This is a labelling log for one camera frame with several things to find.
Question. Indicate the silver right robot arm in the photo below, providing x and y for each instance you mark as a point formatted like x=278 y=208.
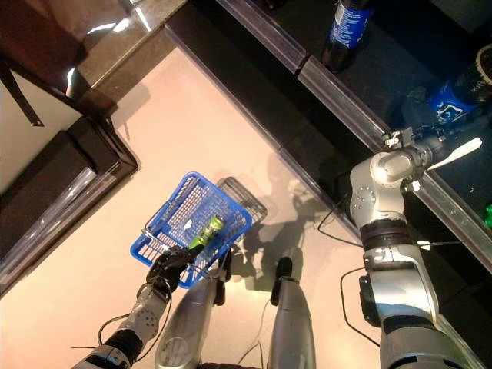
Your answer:
x=399 y=292

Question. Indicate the cola bottle blue label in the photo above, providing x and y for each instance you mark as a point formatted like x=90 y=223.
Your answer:
x=451 y=102
x=346 y=27

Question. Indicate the dark brown shelf board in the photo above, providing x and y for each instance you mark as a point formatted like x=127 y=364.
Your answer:
x=30 y=30

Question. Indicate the white shelf back panel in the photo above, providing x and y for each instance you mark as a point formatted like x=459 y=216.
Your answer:
x=30 y=146

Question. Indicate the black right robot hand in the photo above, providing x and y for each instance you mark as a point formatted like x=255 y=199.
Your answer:
x=461 y=128

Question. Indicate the black shelf bracket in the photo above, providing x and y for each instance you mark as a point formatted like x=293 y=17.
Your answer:
x=23 y=104

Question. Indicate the white plastic wrist strip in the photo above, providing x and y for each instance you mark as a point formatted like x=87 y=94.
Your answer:
x=457 y=153

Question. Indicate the blue plastic shopping basket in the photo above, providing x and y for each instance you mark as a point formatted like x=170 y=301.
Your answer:
x=180 y=207

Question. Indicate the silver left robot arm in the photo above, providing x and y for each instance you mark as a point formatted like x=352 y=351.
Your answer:
x=144 y=315

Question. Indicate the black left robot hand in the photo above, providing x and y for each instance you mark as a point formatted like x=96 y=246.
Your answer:
x=169 y=269

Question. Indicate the black shelf board clear rail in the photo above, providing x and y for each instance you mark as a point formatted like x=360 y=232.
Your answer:
x=57 y=184
x=384 y=77
x=326 y=146
x=230 y=57
x=307 y=23

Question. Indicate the silver left robot leg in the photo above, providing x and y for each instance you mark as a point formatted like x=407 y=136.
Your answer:
x=188 y=319

